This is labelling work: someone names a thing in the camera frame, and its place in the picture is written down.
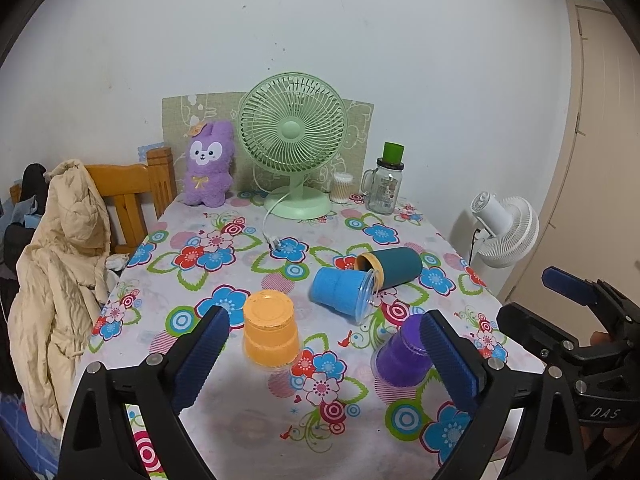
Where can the person's right hand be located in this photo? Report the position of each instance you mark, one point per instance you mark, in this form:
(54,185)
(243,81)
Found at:
(599,338)

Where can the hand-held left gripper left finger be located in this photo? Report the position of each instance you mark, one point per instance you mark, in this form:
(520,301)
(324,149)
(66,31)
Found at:
(202,360)

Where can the beige padded jacket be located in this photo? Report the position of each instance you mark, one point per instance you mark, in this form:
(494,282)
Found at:
(55,270)

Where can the blue checkered sheet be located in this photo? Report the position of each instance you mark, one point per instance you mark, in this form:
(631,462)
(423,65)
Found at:
(22,440)

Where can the white crumpled cloth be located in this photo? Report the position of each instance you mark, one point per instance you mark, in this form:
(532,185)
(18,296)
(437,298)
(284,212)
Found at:
(117,262)

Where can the dark teal cup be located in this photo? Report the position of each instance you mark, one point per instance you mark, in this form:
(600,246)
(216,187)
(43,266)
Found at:
(397,266)

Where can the purple cup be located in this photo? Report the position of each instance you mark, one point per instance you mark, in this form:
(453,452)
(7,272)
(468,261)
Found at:
(400,360)

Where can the dark clothes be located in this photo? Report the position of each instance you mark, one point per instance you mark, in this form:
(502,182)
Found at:
(10,340)

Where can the purple plush bunny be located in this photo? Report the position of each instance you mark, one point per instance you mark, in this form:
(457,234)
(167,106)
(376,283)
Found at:
(207,170)

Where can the cotton swab container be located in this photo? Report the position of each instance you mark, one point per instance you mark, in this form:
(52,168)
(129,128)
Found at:
(342,190)

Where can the glass jar with green lid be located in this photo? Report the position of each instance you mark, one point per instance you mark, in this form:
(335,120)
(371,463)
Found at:
(384,190)

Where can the floral tablecloth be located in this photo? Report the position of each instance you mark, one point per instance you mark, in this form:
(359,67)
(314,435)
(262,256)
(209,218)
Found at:
(250,425)

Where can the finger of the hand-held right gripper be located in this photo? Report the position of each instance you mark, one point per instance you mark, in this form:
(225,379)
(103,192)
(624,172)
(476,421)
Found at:
(567,285)
(535,327)

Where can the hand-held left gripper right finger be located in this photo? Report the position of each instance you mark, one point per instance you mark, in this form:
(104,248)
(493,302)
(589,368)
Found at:
(450,360)

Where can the white floor fan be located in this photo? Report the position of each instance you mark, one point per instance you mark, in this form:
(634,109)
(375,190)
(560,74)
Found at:
(505,230)

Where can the wooden chair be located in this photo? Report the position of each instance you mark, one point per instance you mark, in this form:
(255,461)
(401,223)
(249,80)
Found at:
(127,180)

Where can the beige door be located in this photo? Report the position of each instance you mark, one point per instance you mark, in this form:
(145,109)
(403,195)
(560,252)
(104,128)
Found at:
(595,160)

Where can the green desk fan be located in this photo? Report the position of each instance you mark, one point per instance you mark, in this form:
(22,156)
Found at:
(292,130)

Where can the blue cup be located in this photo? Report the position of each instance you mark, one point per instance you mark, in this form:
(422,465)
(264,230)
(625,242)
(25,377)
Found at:
(337,290)

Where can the orange cup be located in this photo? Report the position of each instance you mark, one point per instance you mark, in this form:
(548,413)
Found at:
(270,332)

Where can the beige printed board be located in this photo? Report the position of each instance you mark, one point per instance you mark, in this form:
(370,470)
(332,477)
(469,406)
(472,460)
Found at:
(210,107)

